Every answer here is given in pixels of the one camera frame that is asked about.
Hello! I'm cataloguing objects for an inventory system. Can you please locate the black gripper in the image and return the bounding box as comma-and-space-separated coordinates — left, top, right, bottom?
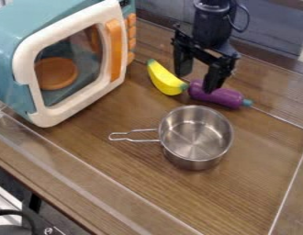
172, 25, 240, 94

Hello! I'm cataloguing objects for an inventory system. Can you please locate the purple toy eggplant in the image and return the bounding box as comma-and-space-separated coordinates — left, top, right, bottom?
188, 79, 252, 109

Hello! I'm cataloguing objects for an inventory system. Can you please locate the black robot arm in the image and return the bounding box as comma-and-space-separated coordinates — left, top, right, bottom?
172, 0, 249, 94

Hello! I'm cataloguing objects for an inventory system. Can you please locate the yellow toy banana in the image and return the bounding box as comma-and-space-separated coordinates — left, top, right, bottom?
147, 59, 189, 95

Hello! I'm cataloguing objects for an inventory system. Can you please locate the blue toy microwave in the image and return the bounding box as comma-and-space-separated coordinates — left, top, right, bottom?
0, 0, 136, 128

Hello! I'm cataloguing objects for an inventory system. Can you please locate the orange microwave turntable plate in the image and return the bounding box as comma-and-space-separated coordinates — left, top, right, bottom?
34, 57, 79, 90

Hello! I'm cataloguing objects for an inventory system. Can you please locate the silver pot with handle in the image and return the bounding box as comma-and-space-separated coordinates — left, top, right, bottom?
109, 105, 235, 171

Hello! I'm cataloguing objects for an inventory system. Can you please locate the black cable at corner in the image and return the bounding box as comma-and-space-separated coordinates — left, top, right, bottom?
0, 209, 40, 235

